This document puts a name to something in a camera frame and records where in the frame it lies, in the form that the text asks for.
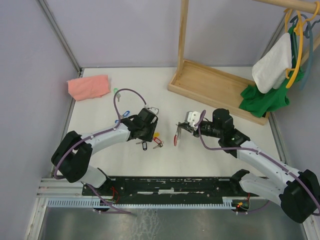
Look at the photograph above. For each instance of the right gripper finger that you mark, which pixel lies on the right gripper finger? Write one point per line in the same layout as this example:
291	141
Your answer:
183	124
186	128

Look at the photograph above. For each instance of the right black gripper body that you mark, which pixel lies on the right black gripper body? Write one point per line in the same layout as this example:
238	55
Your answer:
196	133

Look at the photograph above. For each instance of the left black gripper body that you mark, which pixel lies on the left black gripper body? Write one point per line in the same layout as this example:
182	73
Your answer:
148	131

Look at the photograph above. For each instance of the red handled keyring holder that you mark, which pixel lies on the red handled keyring holder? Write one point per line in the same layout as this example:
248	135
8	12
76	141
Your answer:
177	135

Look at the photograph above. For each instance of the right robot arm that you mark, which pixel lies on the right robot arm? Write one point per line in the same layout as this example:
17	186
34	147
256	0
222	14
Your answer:
296	192

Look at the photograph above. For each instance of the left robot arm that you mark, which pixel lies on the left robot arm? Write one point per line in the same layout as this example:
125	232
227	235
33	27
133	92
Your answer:
73	155

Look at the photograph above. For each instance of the black tag key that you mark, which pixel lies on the black tag key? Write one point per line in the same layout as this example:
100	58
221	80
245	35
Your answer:
144	145

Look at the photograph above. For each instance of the blue tag key upper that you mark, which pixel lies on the blue tag key upper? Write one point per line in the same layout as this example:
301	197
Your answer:
125	114

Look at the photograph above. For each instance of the red tag key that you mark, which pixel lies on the red tag key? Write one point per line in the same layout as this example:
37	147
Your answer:
159	143

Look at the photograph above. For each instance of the green tag key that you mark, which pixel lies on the green tag key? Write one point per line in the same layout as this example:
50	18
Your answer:
117	94

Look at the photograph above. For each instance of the wooden clothes rack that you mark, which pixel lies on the wooden clothes rack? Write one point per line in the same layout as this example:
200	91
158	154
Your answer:
220	89

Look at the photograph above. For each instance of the pink folded cloth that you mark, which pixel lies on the pink folded cloth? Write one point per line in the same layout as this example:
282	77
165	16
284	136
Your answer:
91	87

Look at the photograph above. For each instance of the green shirt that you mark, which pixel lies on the green shirt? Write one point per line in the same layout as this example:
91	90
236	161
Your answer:
257	103

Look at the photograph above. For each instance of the white towel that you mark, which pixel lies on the white towel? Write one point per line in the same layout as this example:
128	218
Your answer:
269	72

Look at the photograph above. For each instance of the yellow hanger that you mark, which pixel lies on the yellow hanger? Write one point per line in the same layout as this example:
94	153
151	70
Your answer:
297	45

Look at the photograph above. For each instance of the teal hanger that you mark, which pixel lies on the teal hanger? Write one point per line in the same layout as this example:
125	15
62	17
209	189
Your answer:
308	50

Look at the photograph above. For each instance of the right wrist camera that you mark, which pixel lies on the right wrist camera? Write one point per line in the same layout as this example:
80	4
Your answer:
192	118

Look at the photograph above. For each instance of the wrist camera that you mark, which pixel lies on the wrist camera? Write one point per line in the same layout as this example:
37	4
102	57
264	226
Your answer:
152	109
192	118

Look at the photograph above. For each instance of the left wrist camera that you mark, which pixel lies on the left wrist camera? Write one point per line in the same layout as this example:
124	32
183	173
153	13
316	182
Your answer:
152	109

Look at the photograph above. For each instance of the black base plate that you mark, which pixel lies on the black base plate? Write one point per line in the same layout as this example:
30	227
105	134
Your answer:
169	190

